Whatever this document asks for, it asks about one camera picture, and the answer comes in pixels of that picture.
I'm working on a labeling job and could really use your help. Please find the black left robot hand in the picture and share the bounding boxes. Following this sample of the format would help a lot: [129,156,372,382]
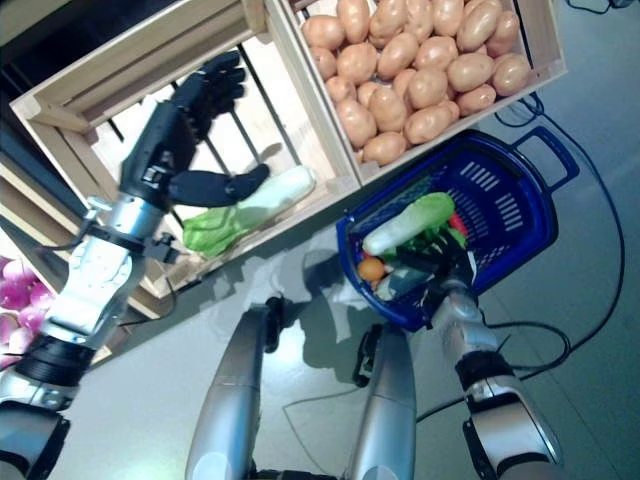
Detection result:
[118,50,272,212]

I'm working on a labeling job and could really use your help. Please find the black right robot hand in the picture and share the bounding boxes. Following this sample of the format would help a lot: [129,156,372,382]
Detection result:
[399,232,479,296]

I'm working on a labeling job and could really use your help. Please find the blue plastic shopping basket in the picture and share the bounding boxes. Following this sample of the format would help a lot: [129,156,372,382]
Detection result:
[335,125,581,334]

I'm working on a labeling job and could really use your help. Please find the large green bell pepper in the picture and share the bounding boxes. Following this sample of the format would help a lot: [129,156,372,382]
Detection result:
[394,232,451,261]

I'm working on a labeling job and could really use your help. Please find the orange fruit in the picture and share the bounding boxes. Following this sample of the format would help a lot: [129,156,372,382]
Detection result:
[357,258,386,282]

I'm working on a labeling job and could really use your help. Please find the brown potato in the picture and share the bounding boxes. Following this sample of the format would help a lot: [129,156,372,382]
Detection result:
[432,0,466,37]
[362,130,409,166]
[309,47,339,81]
[456,2,503,52]
[455,83,498,117]
[336,42,379,85]
[446,52,496,94]
[302,14,346,50]
[376,32,420,81]
[368,85,409,134]
[407,67,450,109]
[414,35,459,71]
[335,0,371,44]
[403,0,435,44]
[403,102,460,146]
[355,80,381,109]
[335,97,378,150]
[492,52,531,98]
[487,10,522,58]
[324,74,357,104]
[368,0,407,47]

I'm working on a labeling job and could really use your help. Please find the wooden display shelf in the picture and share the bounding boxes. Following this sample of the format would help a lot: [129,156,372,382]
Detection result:
[0,0,281,366]

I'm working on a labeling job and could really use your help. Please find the wooden cabbage crate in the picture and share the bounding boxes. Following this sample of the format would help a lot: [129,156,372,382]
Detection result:
[8,0,362,304]

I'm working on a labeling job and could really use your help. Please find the silver right robot leg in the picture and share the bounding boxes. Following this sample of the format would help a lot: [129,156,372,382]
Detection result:
[347,322,419,480]

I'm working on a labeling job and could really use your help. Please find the silver robot leg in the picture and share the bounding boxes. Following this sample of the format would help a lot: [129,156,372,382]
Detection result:
[184,294,284,480]
[347,322,419,480]

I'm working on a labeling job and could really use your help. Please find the purple onion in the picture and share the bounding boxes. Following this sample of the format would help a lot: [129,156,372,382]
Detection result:
[0,257,32,309]
[0,312,24,351]
[19,305,51,335]
[29,282,56,310]

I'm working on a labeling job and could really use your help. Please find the wooden potato crate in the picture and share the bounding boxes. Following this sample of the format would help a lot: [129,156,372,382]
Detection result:
[269,0,570,186]

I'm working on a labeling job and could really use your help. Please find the silver left robot leg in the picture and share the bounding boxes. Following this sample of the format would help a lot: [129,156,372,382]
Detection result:
[184,294,284,480]

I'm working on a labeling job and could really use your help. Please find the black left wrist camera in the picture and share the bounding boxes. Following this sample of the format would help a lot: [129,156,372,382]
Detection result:
[147,233,182,264]

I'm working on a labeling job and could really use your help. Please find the black floor cable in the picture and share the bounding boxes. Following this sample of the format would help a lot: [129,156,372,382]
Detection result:
[492,89,626,376]

